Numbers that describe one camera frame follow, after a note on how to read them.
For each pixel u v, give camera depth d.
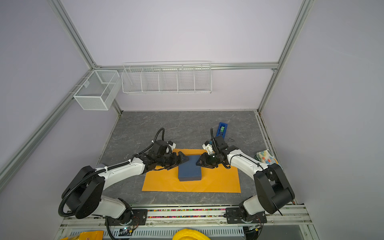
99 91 1.01
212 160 0.75
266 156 0.89
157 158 0.70
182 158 0.77
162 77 0.98
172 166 0.76
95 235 0.68
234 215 0.74
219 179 0.87
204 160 0.74
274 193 0.43
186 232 0.66
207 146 0.83
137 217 0.74
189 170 0.83
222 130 1.02
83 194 0.43
